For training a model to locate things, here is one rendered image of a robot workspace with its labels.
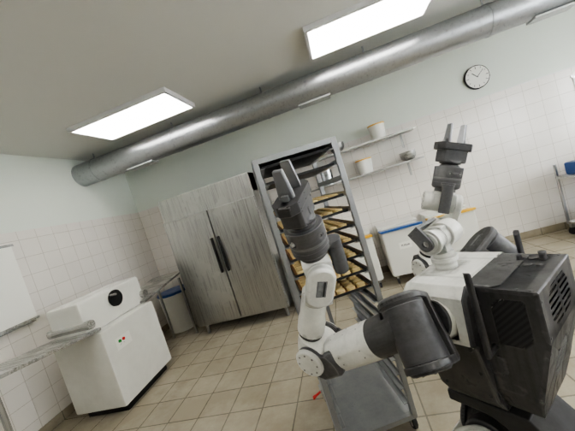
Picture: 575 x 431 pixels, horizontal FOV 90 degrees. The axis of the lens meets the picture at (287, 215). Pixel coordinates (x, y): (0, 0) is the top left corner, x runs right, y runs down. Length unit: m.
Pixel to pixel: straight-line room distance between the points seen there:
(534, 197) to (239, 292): 4.34
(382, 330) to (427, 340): 0.09
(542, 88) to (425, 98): 1.48
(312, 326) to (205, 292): 3.66
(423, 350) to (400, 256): 3.52
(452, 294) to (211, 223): 3.60
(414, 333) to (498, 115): 4.67
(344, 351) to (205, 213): 3.51
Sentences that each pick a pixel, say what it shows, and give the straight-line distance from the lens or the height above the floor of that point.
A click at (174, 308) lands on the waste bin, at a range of 5.16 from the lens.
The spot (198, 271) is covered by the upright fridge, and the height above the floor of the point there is 0.95.
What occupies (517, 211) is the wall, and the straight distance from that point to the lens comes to 5.26.
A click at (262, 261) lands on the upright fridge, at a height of 0.85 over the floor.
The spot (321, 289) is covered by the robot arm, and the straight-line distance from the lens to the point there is 0.66.
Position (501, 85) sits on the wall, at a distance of 5.25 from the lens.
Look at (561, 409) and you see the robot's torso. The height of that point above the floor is 0.94.
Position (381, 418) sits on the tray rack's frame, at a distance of 2.18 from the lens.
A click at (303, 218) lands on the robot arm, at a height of 1.53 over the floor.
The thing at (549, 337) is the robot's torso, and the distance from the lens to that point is 0.72.
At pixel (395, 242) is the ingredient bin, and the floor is 0.58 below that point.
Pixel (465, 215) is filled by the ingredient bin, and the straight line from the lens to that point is 4.25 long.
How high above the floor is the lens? 1.58
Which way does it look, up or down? 4 degrees down
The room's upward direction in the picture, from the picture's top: 17 degrees counter-clockwise
